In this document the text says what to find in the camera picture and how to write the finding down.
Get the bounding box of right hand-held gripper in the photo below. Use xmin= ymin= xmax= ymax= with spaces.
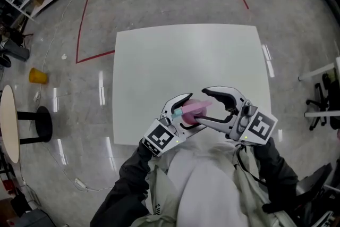
xmin=195 ymin=85 xmax=279 ymax=146

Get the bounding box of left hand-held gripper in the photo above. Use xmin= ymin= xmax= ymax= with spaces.
xmin=142 ymin=93 xmax=208 ymax=157

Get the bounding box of person's left forearm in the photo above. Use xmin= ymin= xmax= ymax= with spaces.
xmin=90 ymin=139 xmax=160 ymax=227

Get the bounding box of person's right forearm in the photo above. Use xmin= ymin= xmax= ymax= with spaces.
xmin=252 ymin=138 xmax=300 ymax=213

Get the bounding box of person's white clothing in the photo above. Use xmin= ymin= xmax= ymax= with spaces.
xmin=138 ymin=140 xmax=293 ymax=227

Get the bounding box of white desk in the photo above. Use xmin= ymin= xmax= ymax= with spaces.
xmin=297 ymin=57 xmax=340 ymax=118

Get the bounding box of black office chair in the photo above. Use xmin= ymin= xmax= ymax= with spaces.
xmin=305 ymin=73 xmax=340 ymax=131

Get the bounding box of black seat chair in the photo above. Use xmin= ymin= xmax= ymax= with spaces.
xmin=262 ymin=162 xmax=333 ymax=215

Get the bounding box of white power strip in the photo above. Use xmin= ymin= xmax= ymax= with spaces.
xmin=74 ymin=178 xmax=88 ymax=192

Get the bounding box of yellow bucket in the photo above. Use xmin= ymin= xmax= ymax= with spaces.
xmin=28 ymin=67 xmax=48 ymax=85

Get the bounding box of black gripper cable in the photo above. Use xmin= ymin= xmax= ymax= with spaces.
xmin=235 ymin=145 xmax=266 ymax=187

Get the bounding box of round wooden pedestal table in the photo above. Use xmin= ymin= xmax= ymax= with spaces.
xmin=0 ymin=85 xmax=53 ymax=164

